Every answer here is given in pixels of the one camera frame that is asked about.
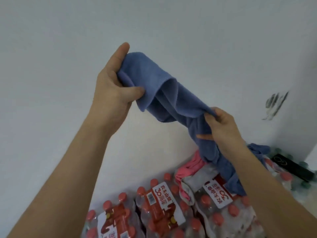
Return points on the person's right hand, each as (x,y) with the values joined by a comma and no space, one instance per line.
(226,133)

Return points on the person's left hand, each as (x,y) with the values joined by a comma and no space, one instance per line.
(111,96)

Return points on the grey-blue towel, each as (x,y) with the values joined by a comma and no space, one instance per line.
(258,149)
(168,96)

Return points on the person's right forearm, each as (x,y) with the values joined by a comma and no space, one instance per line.
(272,200)

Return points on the person's left forearm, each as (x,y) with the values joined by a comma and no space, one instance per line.
(62,183)

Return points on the black phone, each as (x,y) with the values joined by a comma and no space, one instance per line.
(292,167)

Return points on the stack of water bottle packs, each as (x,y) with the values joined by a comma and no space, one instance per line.
(161,213)

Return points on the white gym machine frame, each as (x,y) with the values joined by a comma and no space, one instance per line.
(312,158)

